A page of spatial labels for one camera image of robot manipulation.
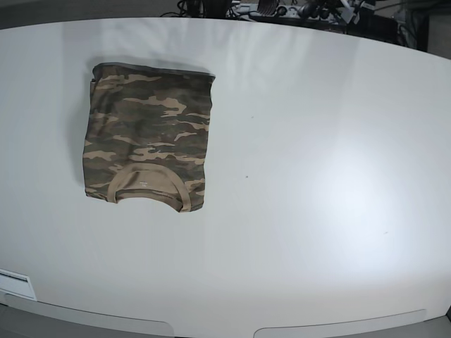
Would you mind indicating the camouflage T-shirt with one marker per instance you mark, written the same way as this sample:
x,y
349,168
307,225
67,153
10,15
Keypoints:
x,y
147,135

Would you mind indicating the white label plate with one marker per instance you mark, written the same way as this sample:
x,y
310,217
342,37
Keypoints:
x,y
17,285

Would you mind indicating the black cable clutter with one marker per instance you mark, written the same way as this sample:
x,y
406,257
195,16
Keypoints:
x,y
393,23

